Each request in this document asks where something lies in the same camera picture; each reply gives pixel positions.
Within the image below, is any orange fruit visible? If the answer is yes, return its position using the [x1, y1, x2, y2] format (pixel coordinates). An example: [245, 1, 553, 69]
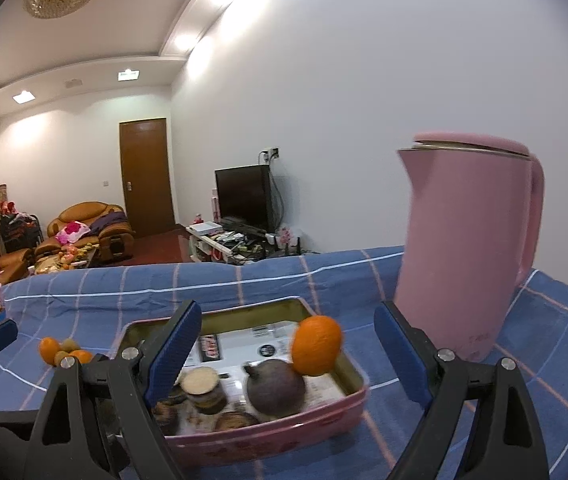
[290, 315, 342, 377]
[38, 337, 60, 366]
[70, 349, 93, 364]

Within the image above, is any green kiwi fruit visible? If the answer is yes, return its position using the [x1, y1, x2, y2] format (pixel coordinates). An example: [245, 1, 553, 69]
[54, 350, 69, 366]
[60, 338, 81, 353]

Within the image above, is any dark purple mangosteen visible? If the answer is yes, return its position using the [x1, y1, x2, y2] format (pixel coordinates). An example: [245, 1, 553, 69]
[243, 359, 307, 417]

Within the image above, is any cluttered coffee table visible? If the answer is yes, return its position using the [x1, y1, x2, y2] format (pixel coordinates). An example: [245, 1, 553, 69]
[34, 244, 98, 274]

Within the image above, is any blue plaid tablecloth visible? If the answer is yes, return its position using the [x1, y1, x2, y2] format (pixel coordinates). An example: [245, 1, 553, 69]
[0, 245, 568, 480]

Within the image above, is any black rack with clutter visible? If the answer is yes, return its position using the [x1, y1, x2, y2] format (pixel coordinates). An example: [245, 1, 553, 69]
[0, 184, 43, 254]

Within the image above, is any printed paper leaflet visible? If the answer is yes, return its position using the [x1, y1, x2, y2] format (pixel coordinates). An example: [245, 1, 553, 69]
[175, 321, 346, 418]

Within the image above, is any brown leather armchair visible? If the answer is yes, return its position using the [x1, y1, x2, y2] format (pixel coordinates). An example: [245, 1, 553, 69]
[34, 202, 134, 263]

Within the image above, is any pink metal tin box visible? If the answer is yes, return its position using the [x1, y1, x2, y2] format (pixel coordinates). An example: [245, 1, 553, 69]
[111, 296, 371, 468]

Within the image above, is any white tv stand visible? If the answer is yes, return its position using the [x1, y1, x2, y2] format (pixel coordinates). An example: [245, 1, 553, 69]
[181, 222, 312, 266]

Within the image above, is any brown wooden door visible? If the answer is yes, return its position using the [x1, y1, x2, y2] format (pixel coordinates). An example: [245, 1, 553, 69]
[119, 118, 175, 237]

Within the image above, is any black television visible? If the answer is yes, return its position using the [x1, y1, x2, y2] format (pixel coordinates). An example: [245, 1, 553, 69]
[214, 164, 275, 232]

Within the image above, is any pink electric kettle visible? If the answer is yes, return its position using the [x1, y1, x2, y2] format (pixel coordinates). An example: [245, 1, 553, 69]
[395, 132, 545, 362]

